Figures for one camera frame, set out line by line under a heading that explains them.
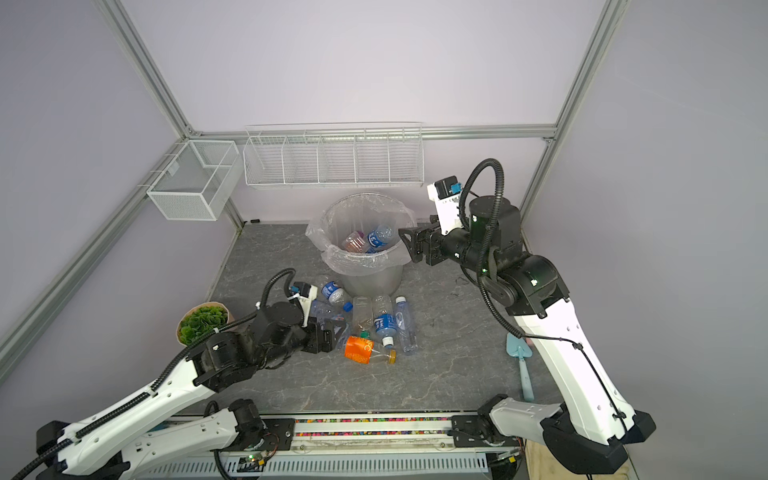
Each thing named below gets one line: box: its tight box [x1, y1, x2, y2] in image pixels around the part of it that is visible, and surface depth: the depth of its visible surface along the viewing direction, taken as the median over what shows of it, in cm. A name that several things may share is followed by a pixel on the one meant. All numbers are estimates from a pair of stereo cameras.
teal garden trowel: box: [506, 333, 534, 403], surface depth 86 cm
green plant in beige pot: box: [176, 301, 235, 346], surface depth 84 cm
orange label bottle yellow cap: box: [344, 336, 397, 365], surface depth 84 cm
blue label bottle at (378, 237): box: [365, 224, 394, 253], surface depth 98 cm
